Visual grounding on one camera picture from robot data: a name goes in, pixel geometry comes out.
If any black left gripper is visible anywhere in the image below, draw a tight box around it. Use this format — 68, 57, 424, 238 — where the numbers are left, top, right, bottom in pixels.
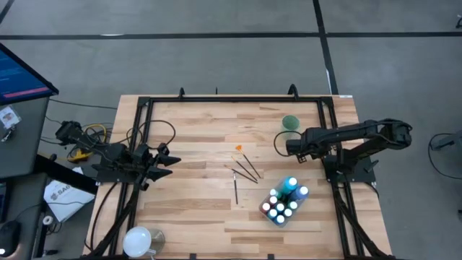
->
131, 144, 182, 189

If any pale green cup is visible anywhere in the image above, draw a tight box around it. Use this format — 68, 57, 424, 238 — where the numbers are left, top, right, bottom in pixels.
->
281, 114, 301, 140

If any tall teal paint bottle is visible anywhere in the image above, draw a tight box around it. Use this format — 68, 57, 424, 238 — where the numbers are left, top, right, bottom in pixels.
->
280, 175, 299, 196

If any tall purple paint bottle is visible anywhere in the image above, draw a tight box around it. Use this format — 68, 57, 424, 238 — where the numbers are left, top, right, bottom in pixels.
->
290, 185, 310, 203

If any clear plastic bin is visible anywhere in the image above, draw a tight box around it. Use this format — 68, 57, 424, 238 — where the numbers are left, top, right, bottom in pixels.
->
258, 175, 311, 228

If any clear glass jar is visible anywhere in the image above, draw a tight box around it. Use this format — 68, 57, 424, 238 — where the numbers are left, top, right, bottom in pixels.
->
146, 227, 166, 254

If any white round bowl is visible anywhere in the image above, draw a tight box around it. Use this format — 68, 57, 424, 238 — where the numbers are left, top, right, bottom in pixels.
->
121, 225, 152, 259

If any black bar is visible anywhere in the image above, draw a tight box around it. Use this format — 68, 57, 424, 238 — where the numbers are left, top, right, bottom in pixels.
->
32, 154, 99, 195

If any white paper sheet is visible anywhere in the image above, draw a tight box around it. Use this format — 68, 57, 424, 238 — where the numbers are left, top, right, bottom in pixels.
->
43, 179, 96, 223

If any grey desk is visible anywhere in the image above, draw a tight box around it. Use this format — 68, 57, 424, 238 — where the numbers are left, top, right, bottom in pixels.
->
0, 96, 50, 180

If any grey stand foot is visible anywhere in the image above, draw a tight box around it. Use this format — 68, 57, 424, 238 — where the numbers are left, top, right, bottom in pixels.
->
431, 129, 462, 152

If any white badge card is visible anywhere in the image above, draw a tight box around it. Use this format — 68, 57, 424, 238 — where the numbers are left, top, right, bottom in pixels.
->
0, 105, 22, 130

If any black computer mouse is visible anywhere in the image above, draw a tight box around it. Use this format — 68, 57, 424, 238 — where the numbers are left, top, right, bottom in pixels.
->
0, 220, 22, 258

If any computer monitor blue screen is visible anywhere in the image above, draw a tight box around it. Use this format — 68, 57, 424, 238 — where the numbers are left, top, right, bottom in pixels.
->
0, 42, 60, 107

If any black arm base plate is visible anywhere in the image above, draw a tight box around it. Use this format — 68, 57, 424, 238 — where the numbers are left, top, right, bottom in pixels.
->
92, 164, 145, 183
322, 155, 377, 184

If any black aluminium table frame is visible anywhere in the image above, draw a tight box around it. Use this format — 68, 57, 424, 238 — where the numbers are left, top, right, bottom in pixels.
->
84, 95, 394, 260

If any black floor cable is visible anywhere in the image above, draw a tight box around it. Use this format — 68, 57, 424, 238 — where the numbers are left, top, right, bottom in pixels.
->
427, 132, 462, 181

